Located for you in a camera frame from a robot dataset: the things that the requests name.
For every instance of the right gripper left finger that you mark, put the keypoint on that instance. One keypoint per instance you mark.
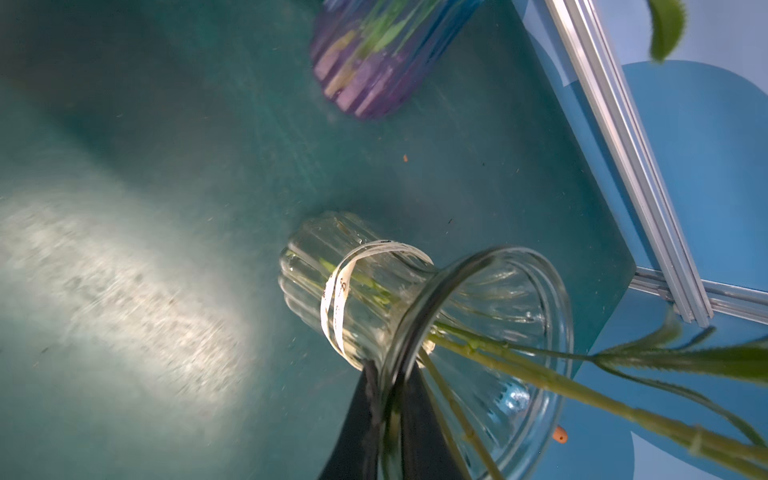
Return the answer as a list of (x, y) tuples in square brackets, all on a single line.
[(355, 455)]

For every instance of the aluminium frame corner post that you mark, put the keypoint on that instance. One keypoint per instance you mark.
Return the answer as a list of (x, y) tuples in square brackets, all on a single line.
[(613, 107)]

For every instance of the pink rose stem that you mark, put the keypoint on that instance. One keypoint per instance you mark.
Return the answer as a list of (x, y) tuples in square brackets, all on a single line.
[(501, 342)]

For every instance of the purple ribbed glass vase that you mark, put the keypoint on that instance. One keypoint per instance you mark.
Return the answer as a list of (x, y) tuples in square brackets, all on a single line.
[(370, 56)]

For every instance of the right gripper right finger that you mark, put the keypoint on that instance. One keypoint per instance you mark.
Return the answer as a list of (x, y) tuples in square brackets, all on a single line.
[(425, 450)]

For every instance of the clear ribbed glass vase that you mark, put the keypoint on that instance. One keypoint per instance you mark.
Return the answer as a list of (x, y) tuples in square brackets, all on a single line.
[(375, 299)]

